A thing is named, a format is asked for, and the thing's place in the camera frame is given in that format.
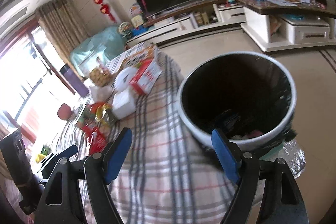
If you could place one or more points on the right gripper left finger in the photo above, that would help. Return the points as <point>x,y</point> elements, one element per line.
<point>61,199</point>

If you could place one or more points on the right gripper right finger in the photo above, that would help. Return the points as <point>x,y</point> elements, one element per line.
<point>281,201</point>

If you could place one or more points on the red chip bag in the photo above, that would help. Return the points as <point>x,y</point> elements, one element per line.
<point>95,139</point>

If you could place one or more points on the white foam block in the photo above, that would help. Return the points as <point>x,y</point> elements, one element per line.
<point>123,104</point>

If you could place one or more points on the yellow object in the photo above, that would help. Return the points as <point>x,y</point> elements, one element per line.
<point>40,157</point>

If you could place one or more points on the small green packet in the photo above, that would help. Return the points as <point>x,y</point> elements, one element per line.
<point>45,150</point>

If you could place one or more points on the red apple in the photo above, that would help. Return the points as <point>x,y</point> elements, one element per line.
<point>64,112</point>

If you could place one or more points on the orange snack wrapper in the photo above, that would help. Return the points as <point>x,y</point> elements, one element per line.
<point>99,114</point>

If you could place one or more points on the plaid tablecloth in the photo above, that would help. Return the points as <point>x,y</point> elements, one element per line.
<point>165,177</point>

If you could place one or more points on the purple thermos bottle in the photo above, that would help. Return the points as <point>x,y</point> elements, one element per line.
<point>74,81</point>

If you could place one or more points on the clear cookie jar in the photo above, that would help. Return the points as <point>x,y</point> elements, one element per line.
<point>100,75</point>

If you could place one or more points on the white paper plate stack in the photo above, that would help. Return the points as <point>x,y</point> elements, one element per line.
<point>122,80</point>

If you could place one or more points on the teal covered furniture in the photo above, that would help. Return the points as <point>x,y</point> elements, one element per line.
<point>106,45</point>

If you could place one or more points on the red white box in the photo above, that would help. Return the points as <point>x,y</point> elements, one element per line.
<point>146,76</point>

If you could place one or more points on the beige curtain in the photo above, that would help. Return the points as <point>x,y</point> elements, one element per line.
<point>63,28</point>

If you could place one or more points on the orange cracker box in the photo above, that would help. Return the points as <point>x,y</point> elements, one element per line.
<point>136,59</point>

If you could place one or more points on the dark top side counter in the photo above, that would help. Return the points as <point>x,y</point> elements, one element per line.
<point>277,25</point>

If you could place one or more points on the white tv cabinet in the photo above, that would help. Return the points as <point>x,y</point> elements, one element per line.
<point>193,24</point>

